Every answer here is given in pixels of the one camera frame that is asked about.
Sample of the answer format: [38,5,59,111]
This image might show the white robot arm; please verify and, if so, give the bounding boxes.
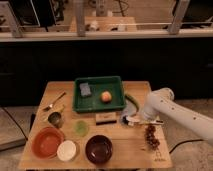
[142,88,213,146]

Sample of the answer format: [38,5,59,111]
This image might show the wooden block brush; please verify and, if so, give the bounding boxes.
[95,112,117,125]

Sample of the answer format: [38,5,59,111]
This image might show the dark purple bowl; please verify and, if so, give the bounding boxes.
[85,135,113,164]

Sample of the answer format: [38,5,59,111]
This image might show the small white bowl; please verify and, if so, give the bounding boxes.
[57,140,77,161]

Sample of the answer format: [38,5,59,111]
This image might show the orange bowl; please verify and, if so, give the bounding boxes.
[31,127,64,159]

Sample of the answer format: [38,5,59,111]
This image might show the green plastic tray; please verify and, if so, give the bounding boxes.
[72,76,126,113]

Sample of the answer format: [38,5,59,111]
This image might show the peach fruit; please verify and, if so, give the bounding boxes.
[101,91,112,103]

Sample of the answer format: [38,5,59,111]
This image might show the grey blue sponge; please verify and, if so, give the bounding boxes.
[79,83,91,97]

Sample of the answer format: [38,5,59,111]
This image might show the grey cloth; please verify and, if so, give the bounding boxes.
[120,101,137,125]

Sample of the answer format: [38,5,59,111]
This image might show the green round lid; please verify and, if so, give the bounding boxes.
[74,120,89,137]

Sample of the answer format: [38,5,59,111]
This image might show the metal measuring cup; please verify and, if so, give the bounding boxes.
[45,106,65,129]

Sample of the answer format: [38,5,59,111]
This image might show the wooden table board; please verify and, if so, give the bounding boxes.
[19,81,172,170]

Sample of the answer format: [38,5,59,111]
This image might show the bunch of dark grapes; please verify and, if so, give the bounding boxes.
[145,124,160,150]

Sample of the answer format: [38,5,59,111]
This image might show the black cable right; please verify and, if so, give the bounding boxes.
[168,138,213,155]

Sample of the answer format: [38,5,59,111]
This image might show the black cable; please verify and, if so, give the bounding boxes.
[168,138,213,155]
[1,106,29,141]

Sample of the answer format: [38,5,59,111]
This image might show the black cable left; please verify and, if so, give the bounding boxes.
[1,106,29,141]

